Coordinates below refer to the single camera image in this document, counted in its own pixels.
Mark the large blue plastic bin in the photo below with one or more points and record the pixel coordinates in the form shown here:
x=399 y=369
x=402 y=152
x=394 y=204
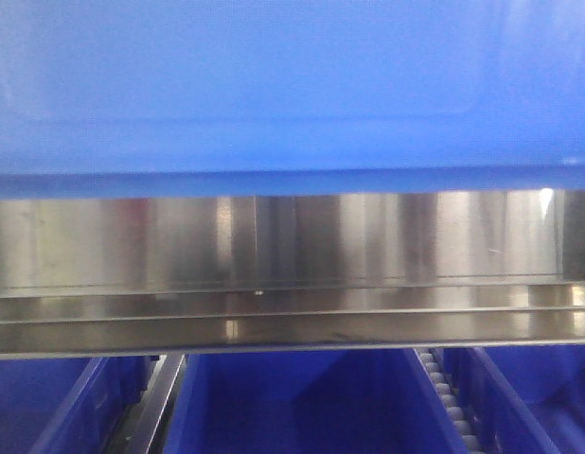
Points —
x=189 y=98

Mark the lower middle blue bin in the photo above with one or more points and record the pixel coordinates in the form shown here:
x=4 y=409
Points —
x=353 y=401

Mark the white roller conveyor track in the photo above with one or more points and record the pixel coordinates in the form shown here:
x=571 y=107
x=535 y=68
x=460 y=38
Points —
x=448 y=399

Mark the lower left blue bin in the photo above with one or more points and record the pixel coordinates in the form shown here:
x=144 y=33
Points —
x=68 y=405

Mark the lower right blue bin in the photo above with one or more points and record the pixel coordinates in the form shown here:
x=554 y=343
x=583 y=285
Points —
x=521 y=399

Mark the stainless steel shelf rail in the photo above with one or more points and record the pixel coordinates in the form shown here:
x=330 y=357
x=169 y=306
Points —
x=86 y=277

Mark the left metal divider rail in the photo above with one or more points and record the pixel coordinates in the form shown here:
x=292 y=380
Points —
x=144 y=426

